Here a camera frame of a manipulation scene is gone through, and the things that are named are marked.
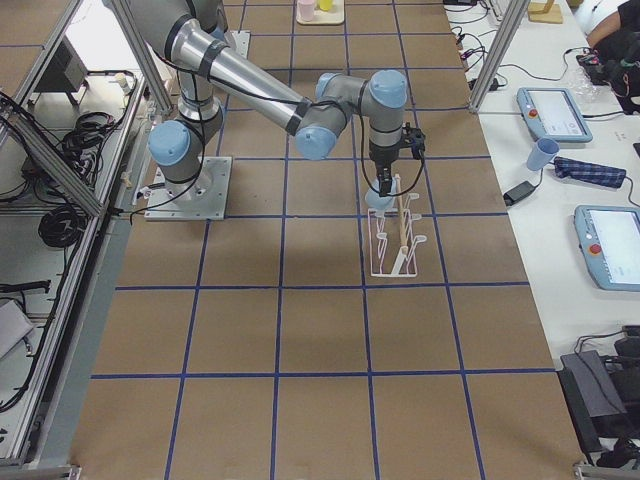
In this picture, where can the blue cup on desk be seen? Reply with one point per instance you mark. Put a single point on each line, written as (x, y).
(542, 153)

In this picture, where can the teach pendant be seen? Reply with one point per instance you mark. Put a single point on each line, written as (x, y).
(552, 113)
(609, 241)

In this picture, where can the cream plastic tray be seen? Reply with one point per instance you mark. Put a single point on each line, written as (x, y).
(335, 16)

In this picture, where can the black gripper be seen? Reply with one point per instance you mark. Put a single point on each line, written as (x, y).
(382, 156)

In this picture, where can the yellow plastic cup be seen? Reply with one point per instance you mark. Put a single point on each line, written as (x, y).
(325, 5)

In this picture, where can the lower teach pendant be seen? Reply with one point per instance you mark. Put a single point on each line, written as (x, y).
(609, 241)

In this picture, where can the blue plastic cup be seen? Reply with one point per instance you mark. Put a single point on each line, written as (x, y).
(375, 201)

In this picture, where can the pink plastic cup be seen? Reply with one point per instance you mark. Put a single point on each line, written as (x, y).
(306, 10)

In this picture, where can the black power adapter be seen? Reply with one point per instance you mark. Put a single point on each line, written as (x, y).
(518, 193)

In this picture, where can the white wire cup rack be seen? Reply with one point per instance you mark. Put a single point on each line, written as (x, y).
(392, 243)

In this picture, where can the upper teach pendant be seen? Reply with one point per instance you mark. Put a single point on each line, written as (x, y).
(552, 113)

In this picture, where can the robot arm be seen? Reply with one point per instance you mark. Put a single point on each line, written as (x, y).
(191, 36)

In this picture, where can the aluminium frame post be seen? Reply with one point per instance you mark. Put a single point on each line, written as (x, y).
(506, 32)

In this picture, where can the folded plaid umbrella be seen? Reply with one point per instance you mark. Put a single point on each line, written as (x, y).
(596, 174)

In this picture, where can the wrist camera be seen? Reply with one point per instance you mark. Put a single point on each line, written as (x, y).
(413, 138)

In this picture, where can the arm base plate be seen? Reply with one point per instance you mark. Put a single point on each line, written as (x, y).
(205, 200)
(239, 40)

